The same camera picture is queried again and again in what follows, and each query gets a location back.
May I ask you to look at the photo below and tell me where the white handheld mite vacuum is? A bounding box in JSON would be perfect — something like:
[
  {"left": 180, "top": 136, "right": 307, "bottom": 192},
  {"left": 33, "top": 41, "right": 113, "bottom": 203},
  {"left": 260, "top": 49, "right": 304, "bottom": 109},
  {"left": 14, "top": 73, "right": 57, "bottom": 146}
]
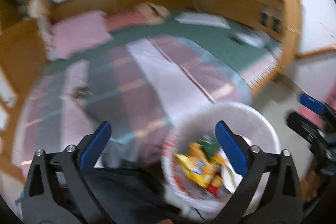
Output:
[{"left": 231, "top": 31, "right": 265, "bottom": 47}]

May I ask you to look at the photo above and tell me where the round dark patterned packet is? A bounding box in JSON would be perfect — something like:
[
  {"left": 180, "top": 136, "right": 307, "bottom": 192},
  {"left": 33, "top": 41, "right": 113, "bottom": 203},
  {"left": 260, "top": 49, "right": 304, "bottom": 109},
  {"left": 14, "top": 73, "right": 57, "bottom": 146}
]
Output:
[{"left": 72, "top": 86, "right": 90, "bottom": 98}]

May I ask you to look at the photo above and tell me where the white hanging cloth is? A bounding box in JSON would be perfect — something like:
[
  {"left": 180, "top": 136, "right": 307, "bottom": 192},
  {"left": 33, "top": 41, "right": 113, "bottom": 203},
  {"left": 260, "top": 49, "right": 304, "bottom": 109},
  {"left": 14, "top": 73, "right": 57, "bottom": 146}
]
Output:
[{"left": 28, "top": 0, "right": 54, "bottom": 46}]

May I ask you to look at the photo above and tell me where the white bin with plastic liner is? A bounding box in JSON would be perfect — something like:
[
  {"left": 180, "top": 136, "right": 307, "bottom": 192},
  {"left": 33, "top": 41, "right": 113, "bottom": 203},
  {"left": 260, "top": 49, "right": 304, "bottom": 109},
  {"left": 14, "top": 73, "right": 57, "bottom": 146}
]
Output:
[{"left": 161, "top": 101, "right": 281, "bottom": 222}]

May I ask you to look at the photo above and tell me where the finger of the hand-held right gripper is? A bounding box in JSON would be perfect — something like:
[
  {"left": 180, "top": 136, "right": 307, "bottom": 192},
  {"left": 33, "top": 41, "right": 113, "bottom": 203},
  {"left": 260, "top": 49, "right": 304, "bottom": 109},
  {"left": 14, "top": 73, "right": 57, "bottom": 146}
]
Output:
[
  {"left": 299, "top": 93, "right": 336, "bottom": 121},
  {"left": 287, "top": 112, "right": 326, "bottom": 144}
]

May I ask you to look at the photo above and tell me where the pink pillow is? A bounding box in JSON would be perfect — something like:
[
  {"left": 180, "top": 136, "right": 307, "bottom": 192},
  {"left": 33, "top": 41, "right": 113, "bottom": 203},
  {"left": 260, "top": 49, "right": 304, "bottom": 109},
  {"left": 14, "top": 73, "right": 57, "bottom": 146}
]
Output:
[{"left": 51, "top": 10, "right": 113, "bottom": 59}]

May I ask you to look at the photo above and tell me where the red yellow snack packet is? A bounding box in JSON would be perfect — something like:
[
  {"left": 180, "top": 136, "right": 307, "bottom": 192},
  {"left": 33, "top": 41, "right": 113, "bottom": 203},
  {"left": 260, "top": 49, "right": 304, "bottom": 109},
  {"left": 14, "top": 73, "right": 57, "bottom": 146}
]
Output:
[{"left": 207, "top": 174, "right": 223, "bottom": 196}]

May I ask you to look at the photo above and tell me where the wooden bunk bed frame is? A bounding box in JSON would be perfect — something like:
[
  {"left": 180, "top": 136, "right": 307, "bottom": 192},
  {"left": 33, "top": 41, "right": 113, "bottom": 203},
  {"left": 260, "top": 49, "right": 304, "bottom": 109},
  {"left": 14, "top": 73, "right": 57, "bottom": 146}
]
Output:
[{"left": 0, "top": 0, "right": 302, "bottom": 182}]

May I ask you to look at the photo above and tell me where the green patterned bed mat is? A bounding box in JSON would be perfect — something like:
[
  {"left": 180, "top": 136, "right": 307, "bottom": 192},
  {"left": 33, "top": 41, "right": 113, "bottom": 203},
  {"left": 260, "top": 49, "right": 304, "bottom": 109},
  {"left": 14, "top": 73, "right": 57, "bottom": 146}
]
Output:
[{"left": 42, "top": 10, "right": 282, "bottom": 83}]

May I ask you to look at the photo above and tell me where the green snack packet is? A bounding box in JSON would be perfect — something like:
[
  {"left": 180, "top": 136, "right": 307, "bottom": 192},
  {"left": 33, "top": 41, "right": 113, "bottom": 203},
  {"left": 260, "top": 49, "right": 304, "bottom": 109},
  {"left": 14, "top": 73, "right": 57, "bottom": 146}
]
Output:
[{"left": 198, "top": 136, "right": 219, "bottom": 156}]

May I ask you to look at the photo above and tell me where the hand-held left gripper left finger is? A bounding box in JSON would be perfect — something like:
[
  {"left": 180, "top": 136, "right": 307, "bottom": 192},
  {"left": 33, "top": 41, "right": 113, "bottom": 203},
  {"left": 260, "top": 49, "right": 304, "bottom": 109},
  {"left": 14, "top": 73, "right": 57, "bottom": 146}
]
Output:
[{"left": 22, "top": 121, "right": 116, "bottom": 224}]

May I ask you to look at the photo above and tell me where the wooden bunk ladder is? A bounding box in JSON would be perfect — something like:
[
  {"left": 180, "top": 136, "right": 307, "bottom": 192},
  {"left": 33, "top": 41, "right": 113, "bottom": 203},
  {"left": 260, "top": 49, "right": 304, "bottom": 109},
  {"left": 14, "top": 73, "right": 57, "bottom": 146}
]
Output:
[{"left": 257, "top": 0, "right": 302, "bottom": 75}]

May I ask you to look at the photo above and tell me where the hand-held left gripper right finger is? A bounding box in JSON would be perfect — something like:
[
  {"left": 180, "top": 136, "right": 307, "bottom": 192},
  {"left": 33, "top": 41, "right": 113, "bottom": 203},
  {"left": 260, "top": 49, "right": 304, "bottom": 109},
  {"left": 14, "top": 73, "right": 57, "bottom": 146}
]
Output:
[{"left": 211, "top": 120, "right": 303, "bottom": 224}]

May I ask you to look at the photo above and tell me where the striped plush toy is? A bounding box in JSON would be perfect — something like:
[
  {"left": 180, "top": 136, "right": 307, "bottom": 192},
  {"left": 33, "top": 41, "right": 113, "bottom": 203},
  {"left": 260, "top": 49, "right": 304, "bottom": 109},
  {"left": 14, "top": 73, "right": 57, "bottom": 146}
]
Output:
[{"left": 105, "top": 2, "right": 171, "bottom": 30}]

